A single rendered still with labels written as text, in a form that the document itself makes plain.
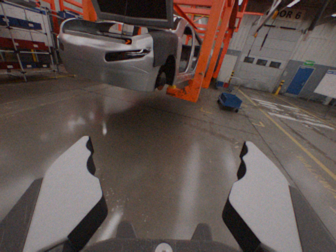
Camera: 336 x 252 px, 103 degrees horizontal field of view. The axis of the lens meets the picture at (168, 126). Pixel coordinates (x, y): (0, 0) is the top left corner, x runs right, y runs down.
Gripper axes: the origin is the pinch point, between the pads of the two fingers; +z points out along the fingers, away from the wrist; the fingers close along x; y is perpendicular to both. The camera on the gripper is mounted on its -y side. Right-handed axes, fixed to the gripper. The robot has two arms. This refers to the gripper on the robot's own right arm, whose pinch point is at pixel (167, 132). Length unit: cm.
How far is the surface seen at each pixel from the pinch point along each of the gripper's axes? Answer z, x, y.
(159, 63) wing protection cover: 200, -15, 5
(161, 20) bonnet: 266, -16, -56
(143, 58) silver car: 184, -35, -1
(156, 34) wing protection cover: 200, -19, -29
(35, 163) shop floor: 99, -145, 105
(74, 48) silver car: 194, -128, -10
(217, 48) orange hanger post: 439, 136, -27
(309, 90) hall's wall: 991, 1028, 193
